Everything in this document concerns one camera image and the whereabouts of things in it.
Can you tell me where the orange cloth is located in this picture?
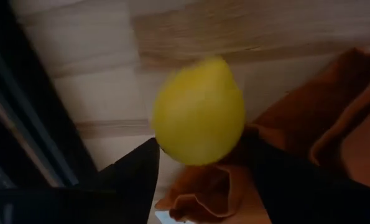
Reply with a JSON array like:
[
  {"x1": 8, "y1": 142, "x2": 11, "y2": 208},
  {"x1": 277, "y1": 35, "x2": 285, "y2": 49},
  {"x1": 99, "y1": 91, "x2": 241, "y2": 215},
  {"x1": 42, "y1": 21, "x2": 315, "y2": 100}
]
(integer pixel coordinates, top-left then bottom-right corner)
[{"x1": 155, "y1": 46, "x2": 370, "y2": 224}]

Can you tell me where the black metal table frame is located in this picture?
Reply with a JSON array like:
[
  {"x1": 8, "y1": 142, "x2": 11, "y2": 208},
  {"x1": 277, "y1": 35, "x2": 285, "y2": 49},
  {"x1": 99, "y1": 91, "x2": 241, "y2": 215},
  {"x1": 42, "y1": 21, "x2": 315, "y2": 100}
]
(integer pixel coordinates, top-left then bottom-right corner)
[{"x1": 0, "y1": 0, "x2": 98, "y2": 190}]

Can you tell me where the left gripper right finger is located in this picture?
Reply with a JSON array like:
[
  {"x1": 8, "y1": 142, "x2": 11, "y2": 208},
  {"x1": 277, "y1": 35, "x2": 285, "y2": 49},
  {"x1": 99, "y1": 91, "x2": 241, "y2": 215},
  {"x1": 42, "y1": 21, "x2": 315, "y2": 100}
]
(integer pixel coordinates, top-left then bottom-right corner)
[{"x1": 240, "y1": 127, "x2": 370, "y2": 224}]

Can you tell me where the small white card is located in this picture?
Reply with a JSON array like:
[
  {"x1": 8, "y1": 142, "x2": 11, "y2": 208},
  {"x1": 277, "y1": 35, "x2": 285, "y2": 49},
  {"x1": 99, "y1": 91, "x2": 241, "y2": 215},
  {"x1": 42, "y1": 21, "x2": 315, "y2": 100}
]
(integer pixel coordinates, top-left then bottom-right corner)
[{"x1": 155, "y1": 210, "x2": 198, "y2": 224}]

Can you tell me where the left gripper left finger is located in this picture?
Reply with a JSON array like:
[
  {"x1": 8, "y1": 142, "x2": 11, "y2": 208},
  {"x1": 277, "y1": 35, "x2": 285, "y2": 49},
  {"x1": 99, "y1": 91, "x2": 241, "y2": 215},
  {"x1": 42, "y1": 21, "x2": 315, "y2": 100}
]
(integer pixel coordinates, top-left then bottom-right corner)
[{"x1": 78, "y1": 138, "x2": 160, "y2": 224}]

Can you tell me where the yellow toy lemon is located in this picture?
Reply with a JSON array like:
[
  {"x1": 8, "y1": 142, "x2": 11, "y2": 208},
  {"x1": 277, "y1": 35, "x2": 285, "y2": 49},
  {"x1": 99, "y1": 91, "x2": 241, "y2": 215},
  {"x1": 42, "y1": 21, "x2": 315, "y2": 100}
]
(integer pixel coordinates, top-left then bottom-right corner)
[{"x1": 150, "y1": 55, "x2": 246, "y2": 166}]

